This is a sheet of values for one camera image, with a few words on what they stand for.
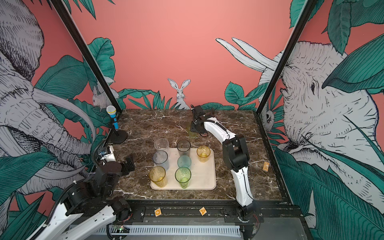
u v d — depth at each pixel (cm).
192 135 104
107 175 47
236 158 56
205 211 75
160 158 82
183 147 82
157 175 80
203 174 88
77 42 80
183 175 76
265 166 90
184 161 89
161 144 105
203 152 94
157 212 74
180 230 70
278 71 95
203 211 75
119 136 103
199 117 73
